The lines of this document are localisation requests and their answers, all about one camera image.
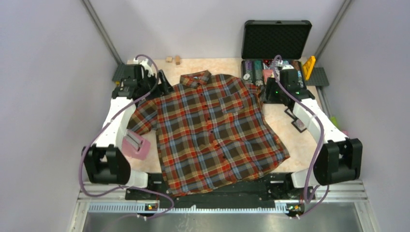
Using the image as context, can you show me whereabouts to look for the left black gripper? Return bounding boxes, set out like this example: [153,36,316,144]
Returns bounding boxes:
[138,70,175,101]

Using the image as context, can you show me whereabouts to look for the plaid flannel shirt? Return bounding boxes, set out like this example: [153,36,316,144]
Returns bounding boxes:
[128,71,290,196]

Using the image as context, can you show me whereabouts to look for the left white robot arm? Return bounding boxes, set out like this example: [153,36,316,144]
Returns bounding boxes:
[83,58,173,200]

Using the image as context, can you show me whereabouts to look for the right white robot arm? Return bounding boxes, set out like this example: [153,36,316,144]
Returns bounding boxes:
[264,61,363,199]

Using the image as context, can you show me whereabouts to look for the black brooch display tray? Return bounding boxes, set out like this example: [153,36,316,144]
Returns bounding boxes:
[284,108,307,133]

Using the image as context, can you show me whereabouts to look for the yellow plastic toy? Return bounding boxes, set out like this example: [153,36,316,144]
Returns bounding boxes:
[302,56,316,81]

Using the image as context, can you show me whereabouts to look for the left grey baseplate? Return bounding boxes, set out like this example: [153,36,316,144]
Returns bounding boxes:
[112,63,134,82]

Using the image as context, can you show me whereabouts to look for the grey baseplate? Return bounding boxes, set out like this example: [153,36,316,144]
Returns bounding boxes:
[305,67,329,87]
[112,63,134,82]

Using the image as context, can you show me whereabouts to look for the right grey baseplate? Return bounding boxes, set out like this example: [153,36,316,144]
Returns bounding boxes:
[305,67,329,87]

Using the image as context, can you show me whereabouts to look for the black poker chip case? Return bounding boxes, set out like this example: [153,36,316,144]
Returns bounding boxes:
[241,20,312,88]

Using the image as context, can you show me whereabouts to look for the green pink toy pieces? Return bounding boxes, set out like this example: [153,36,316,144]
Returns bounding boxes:
[330,116,349,136]

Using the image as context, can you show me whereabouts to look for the pink metronome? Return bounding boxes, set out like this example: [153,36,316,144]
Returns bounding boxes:
[121,130,151,160]

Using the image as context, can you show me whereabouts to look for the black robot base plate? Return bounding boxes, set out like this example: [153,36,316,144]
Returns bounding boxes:
[125,173,304,209]

